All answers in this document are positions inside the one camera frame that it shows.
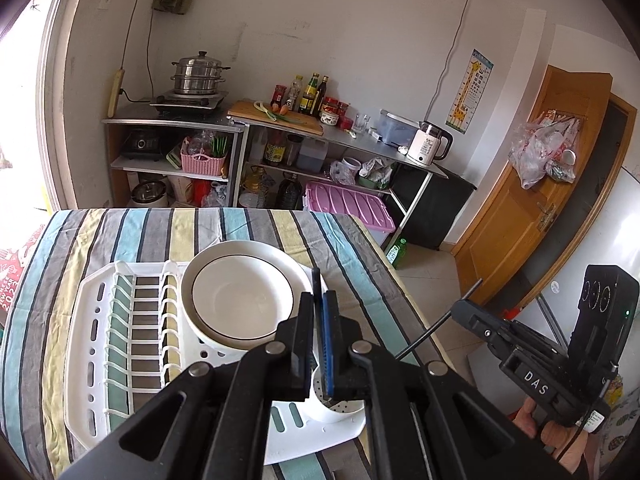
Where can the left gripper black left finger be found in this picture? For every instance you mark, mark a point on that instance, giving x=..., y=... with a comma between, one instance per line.
x=210, y=422

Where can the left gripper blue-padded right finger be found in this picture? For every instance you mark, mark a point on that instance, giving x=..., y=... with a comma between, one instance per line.
x=424, y=422

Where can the person right hand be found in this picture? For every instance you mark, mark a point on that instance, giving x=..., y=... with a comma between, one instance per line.
x=557, y=437

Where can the white utensil holder cup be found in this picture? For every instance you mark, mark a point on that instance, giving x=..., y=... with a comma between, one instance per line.
x=321, y=407

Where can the white ceramic bowl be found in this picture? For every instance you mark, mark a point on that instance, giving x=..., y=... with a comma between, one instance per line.
x=235, y=294

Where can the green glass bottle on floor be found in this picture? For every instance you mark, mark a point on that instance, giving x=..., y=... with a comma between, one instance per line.
x=397, y=252

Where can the wooden door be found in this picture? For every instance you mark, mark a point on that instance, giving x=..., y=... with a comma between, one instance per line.
x=512, y=222

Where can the black cabinet beside shelf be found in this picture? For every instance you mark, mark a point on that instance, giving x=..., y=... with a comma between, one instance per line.
x=439, y=205

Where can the pink lidded storage bin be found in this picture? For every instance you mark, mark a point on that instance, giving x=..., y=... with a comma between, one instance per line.
x=334, y=199

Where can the striped tablecloth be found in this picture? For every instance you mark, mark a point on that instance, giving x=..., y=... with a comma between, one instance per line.
x=77, y=243

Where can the plastic bags on door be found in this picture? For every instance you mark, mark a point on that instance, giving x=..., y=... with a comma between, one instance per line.
x=546, y=147

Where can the pink plastic basket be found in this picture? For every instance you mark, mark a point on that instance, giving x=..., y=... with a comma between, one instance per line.
x=200, y=163

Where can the white electric kettle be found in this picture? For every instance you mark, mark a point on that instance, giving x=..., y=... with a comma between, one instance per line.
x=430, y=144

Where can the translucent blue storage box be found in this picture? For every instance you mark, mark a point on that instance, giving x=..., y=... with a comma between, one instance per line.
x=396, y=130

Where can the wooden cutting board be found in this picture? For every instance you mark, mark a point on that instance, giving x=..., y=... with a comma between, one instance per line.
x=255, y=111

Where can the giraffe height chart poster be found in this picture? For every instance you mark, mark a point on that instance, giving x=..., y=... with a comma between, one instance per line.
x=470, y=92

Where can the black induction cooktop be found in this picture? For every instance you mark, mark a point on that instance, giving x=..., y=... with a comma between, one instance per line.
x=205, y=102

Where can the stainless steel steamer pot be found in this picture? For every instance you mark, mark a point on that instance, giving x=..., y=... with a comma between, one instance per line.
x=198, y=75

